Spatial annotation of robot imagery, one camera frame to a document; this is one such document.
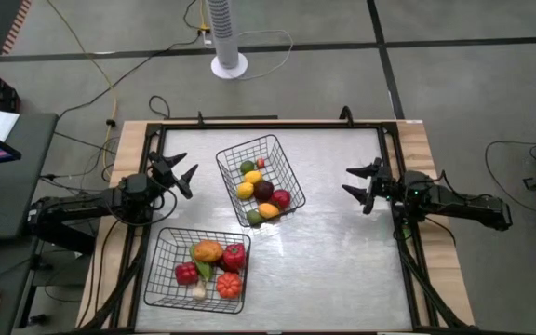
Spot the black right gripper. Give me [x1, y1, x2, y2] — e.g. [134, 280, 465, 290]
[341, 157, 409, 216]

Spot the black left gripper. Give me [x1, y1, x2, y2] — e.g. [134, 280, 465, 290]
[145, 150, 200, 201]

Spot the black wire basket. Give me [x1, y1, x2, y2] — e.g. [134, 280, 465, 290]
[142, 226, 252, 315]
[215, 134, 307, 229]

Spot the orange fruit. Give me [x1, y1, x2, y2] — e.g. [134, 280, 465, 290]
[193, 239, 225, 263]

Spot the red apple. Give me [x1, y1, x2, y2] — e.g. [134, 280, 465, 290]
[269, 188, 292, 210]

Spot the dark purple plum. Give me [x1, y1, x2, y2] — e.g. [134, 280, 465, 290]
[253, 180, 275, 202]

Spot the orange yellow mango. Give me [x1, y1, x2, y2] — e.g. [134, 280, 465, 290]
[258, 202, 281, 221]

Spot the green leafy vegetable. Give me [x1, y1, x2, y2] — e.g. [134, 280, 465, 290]
[189, 245, 214, 283]

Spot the red bell pepper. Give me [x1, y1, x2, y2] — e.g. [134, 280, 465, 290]
[174, 261, 200, 287]
[222, 243, 248, 271]

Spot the white garlic bulb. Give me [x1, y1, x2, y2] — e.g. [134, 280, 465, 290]
[190, 280, 208, 302]

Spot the white tower fan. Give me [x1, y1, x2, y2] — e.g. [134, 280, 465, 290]
[204, 0, 249, 80]

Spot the grey desk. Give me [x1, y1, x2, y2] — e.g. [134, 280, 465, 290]
[0, 111, 60, 241]

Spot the looped black cable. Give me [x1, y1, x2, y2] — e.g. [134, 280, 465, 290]
[148, 94, 172, 120]

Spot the black metal table frame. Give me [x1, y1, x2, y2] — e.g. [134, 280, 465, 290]
[76, 105, 478, 335]

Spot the long black floor cable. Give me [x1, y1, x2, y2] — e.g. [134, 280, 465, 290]
[56, 0, 207, 121]

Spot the yellow floor cable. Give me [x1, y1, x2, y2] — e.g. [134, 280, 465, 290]
[46, 0, 119, 168]

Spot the thin black stand cable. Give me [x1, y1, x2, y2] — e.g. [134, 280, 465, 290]
[483, 139, 536, 216]

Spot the white fan cable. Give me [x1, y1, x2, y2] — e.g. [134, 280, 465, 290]
[202, 28, 295, 81]

